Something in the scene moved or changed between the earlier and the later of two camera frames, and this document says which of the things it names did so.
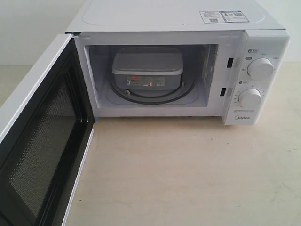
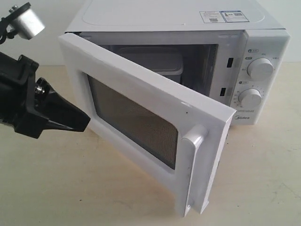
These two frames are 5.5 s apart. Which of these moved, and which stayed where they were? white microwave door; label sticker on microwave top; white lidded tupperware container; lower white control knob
Moved: white microwave door
Stayed: white lidded tupperware container; label sticker on microwave top; lower white control knob
